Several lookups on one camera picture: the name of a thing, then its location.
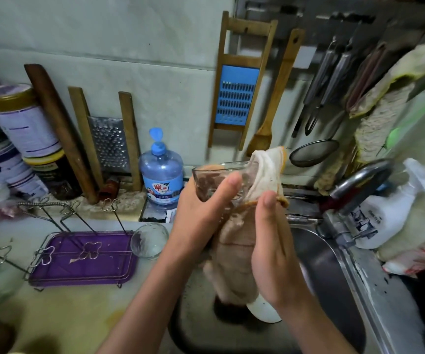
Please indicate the wall mounted metal utensil rack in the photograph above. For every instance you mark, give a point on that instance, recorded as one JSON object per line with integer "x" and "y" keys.
{"x": 345, "y": 14}

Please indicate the small blue water bottle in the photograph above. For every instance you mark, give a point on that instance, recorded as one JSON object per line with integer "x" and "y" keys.
{"x": 162, "y": 177}

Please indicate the person's left hand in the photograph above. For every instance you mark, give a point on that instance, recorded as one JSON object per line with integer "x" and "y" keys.
{"x": 198, "y": 225}

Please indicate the stack of labelled tin cans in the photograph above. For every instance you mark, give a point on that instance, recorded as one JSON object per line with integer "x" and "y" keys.
{"x": 13, "y": 143}

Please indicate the purple plastic tray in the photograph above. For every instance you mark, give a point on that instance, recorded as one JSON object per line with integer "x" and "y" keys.
{"x": 109, "y": 265}

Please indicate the metal faucet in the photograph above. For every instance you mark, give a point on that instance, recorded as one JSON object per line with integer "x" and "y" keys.
{"x": 356, "y": 184}

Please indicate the mesh strainer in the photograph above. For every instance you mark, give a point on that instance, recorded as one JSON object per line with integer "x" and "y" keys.
{"x": 313, "y": 153}

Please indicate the white plate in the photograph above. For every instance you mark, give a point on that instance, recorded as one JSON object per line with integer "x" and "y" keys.
{"x": 265, "y": 312}

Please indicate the hanging loofah sponge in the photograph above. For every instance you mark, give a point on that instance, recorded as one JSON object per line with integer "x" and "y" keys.
{"x": 378, "y": 121}

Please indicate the person's right hand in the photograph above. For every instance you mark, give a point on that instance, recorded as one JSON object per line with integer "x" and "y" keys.
{"x": 275, "y": 261}

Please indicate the pink and white plastic bag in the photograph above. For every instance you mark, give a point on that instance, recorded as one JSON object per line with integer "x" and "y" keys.
{"x": 412, "y": 261}

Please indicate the person's left forearm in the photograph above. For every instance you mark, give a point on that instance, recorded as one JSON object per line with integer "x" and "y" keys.
{"x": 153, "y": 313}

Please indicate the white spray bottle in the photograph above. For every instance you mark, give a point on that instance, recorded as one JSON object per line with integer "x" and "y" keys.
{"x": 389, "y": 214}

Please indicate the wooden framed metal grater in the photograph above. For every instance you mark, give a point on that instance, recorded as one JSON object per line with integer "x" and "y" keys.
{"x": 111, "y": 143}

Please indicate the stainless steel sink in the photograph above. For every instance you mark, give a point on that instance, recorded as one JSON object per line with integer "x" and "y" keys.
{"x": 330, "y": 291}

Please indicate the beige dish cloth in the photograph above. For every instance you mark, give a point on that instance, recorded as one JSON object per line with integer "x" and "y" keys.
{"x": 234, "y": 254}

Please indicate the metal peeler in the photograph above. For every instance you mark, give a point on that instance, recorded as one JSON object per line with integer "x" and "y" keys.
{"x": 334, "y": 81}
{"x": 316, "y": 84}

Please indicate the wooden rolling pin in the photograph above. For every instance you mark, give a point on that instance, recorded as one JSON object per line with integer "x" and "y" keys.
{"x": 61, "y": 132}

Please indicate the wooden slicer with blue blade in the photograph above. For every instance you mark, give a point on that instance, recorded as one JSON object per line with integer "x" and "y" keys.
{"x": 237, "y": 96}

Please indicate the wooden spatula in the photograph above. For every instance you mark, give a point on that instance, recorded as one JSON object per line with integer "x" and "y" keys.
{"x": 275, "y": 99}

